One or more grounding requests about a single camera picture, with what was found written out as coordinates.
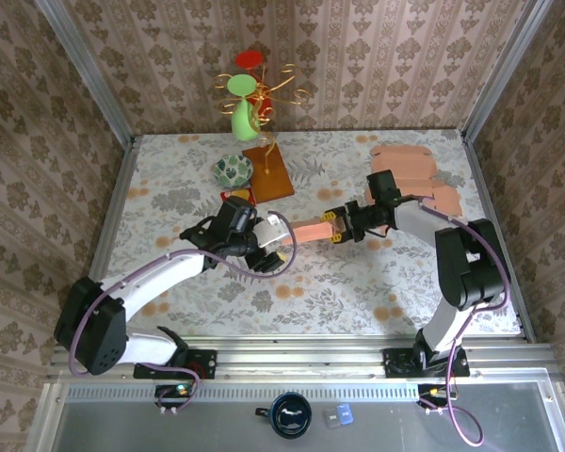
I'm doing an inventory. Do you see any steel shelf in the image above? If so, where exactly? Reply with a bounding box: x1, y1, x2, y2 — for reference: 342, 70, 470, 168
25, 380, 565, 452

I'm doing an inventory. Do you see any aluminium frame rail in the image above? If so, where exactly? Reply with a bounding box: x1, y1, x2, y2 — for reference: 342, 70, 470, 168
46, 336, 559, 385

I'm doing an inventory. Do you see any red plastic goblet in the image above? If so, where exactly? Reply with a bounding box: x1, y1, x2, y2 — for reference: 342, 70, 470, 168
234, 49, 274, 128

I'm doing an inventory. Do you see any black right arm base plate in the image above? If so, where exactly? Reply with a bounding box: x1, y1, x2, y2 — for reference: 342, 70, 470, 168
383, 347, 471, 379

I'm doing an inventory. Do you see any aluminium frame post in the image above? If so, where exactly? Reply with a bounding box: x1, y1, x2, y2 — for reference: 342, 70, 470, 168
35, 0, 137, 150
460, 0, 555, 142

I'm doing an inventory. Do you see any green plastic goblet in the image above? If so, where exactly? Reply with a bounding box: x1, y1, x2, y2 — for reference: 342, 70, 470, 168
227, 73, 260, 142

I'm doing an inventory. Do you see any floral tablecloth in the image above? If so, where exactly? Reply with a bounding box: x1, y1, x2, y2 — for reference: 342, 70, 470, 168
91, 129, 522, 338

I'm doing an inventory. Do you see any dark blue mug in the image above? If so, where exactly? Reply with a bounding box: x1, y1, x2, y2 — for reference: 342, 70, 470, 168
255, 393, 315, 440

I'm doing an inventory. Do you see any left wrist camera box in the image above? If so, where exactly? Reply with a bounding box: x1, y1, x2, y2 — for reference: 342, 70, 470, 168
255, 211, 287, 250

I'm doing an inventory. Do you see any gold wire rack wooden base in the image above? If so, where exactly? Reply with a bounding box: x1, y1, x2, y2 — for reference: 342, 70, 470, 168
211, 63, 312, 204

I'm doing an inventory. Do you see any red snack packet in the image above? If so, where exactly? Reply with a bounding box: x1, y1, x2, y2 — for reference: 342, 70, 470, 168
220, 186, 258, 204

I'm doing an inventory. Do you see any small controller board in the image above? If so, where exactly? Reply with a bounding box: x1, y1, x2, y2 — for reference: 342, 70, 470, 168
417, 383, 458, 406
154, 383, 194, 409

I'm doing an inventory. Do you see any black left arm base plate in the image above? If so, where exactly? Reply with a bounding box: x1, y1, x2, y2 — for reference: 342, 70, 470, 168
133, 348, 218, 380

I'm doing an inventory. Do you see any leaf pattern bowl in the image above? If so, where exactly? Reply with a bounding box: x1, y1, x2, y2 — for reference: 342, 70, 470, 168
214, 153, 254, 187

